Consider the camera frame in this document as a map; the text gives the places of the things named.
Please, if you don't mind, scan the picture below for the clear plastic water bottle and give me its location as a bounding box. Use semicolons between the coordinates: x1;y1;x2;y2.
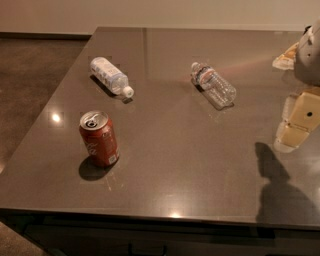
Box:
191;62;237;109

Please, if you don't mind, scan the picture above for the white labelled water bottle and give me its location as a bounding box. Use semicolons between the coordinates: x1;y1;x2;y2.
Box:
90;57;134;98

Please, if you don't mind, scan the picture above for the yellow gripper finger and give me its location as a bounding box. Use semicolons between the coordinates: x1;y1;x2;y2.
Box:
272;42;299;70
274;87;320;153

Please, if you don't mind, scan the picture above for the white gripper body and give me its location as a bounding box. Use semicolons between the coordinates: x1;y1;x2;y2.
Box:
294;18;320;86

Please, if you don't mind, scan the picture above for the red soda can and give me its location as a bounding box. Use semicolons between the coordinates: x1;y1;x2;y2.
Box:
79;110;119;167

